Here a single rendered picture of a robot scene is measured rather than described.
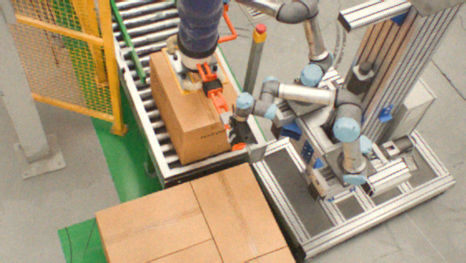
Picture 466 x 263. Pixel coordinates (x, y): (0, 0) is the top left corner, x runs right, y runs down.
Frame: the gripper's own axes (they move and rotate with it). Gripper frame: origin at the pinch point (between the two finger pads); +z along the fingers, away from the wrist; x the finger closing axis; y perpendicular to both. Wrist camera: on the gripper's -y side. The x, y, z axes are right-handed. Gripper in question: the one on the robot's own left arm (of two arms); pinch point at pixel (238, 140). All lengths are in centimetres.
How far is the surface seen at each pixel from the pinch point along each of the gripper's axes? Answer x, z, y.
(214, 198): 7, 70, 1
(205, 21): 3, -38, 49
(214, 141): -2, 52, 30
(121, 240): 67, 70, -6
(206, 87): 4.4, -1.4, 34.9
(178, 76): 13, 11, 55
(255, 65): -51, 55, 79
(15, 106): 104, 53, 91
